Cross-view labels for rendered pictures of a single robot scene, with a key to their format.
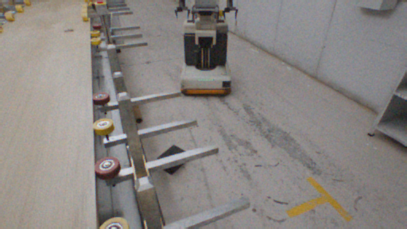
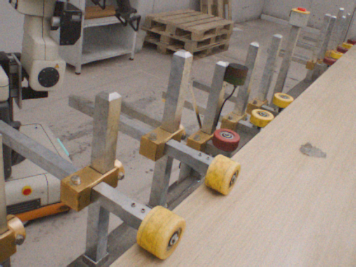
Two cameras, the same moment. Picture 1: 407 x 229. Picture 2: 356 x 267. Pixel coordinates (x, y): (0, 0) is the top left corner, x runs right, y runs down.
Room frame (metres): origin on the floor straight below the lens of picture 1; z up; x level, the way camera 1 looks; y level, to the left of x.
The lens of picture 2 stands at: (3.15, 1.76, 1.41)
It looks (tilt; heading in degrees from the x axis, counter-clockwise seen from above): 25 degrees down; 230
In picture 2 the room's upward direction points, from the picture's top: 11 degrees clockwise
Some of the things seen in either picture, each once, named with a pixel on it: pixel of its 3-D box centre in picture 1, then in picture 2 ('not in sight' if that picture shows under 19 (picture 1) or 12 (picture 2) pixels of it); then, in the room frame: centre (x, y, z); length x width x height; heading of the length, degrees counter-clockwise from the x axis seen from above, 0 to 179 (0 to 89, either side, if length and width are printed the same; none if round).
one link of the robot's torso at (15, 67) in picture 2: (211, 39); (29, 74); (2.68, -0.06, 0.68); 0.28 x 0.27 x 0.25; 90
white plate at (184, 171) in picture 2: not in sight; (199, 156); (2.38, 0.96, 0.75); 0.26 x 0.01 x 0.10; 23
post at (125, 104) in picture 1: (137, 157); (332, 39); (0.56, 0.23, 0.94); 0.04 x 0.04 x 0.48; 23
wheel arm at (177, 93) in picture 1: (142, 100); (297, 60); (1.09, 0.35, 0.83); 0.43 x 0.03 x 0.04; 113
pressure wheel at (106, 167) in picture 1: (110, 174); (341, 54); (0.55, 0.34, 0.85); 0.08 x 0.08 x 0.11
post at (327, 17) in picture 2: (122, 92); (317, 50); (1.02, 0.42, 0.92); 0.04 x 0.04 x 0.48; 23
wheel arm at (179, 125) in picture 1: (153, 132); (305, 58); (0.86, 0.25, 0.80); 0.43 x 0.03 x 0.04; 113
